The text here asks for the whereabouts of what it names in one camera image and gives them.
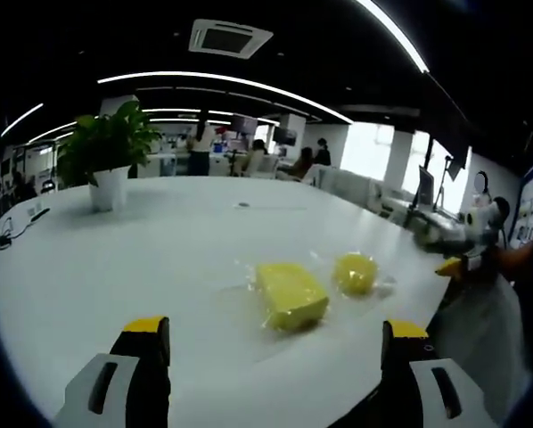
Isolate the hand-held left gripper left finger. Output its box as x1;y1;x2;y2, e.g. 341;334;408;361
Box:
53;315;172;428

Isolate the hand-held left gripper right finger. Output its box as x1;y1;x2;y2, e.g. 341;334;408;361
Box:
380;318;499;428

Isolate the round yellow silicone block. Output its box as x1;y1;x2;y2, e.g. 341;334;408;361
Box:
333;251;380;297

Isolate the rectangular yellow silicone block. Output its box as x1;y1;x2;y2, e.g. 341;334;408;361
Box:
254;262;331;333

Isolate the black tripod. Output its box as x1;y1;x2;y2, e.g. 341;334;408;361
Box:
431;154;455;211

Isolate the computer monitor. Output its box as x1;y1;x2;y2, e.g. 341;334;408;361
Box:
417;165;436;207

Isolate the person's white clothing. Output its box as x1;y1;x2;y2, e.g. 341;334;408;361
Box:
426;266;533;425

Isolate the clear plastic wrap sheet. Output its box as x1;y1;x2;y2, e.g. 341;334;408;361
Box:
216;250;399;365

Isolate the white plant pot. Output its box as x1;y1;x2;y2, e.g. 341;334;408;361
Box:
88;165;132;213

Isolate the long ceiling light strip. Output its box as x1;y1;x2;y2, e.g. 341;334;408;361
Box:
96;70;355;125
354;0;431;75

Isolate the green potted plant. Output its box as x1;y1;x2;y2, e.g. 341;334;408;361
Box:
55;101;163;188

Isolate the ceiling air conditioner vent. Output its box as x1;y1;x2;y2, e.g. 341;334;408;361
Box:
187;18;275;61

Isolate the black cable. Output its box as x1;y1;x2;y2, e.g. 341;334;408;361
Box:
0;207;52;249

